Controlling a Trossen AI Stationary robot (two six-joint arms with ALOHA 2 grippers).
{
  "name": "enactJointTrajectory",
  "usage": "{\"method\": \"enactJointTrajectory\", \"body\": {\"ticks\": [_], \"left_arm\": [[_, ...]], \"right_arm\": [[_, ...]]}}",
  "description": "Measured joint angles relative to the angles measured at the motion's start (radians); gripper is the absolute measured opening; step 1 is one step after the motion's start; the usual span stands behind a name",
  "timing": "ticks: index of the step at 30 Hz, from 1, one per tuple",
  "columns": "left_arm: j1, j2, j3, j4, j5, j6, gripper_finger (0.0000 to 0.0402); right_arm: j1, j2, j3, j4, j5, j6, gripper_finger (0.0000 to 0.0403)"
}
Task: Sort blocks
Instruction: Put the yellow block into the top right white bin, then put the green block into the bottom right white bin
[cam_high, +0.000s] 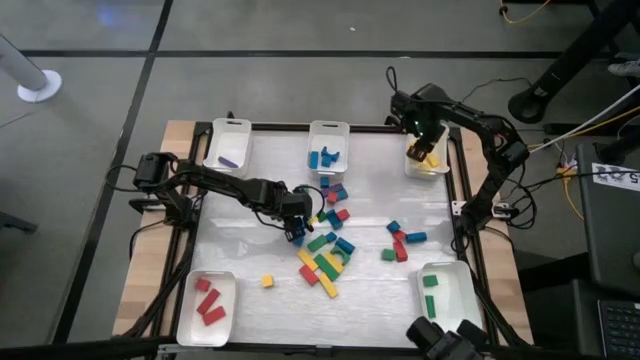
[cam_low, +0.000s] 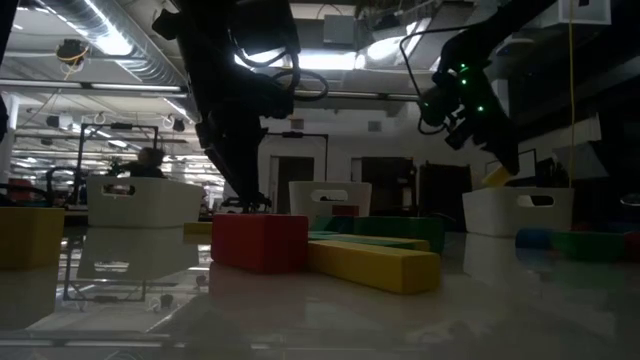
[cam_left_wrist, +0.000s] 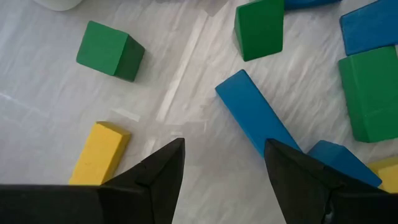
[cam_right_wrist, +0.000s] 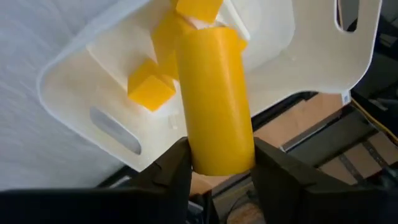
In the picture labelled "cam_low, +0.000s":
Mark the dark cabinet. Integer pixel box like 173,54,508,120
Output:
360,157,417,216
418,162,474,232

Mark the green arch block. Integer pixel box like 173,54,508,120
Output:
352,215,447,254

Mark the white plastic bin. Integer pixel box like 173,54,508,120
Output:
86,175,205,229
461,186,576,238
288,180,373,221

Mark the green cube block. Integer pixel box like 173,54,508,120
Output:
548,229,627,262

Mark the red rectangular block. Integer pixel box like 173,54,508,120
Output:
210,213,310,275

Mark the person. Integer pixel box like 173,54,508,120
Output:
113,146,167,180

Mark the green rectangular block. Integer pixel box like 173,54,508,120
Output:
309,215,355,234

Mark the black metal frame rig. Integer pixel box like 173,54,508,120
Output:
74,122,161,207
264,130,330,184

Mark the silver ventilation duct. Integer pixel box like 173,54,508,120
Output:
29,0,201,87

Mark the blue block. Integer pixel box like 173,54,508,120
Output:
515,227,554,250

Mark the grey slanted panel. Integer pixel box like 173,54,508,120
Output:
552,142,610,181

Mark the green long block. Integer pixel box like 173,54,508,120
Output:
308,230,432,252

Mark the long tube light fixture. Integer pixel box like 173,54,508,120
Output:
0,78,190,94

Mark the yellow cube block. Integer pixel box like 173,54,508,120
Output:
0,206,66,272

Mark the yellow long block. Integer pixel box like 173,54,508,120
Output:
306,239,443,295

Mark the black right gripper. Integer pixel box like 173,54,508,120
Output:
418,69,521,176

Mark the red object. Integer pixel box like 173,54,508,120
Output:
7,178,37,204

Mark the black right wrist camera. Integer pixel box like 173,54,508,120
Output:
443,118,475,151

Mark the grey metal box unit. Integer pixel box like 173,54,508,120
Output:
322,13,357,47

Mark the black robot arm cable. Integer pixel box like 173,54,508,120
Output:
227,29,331,104
398,25,474,137

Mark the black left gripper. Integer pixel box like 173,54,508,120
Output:
195,113,270,210

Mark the black yellow cable reel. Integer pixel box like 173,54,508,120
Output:
54,38,91,69

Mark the white hanging box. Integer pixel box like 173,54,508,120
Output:
533,0,613,30

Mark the white board black frame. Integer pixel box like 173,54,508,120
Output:
483,148,539,189

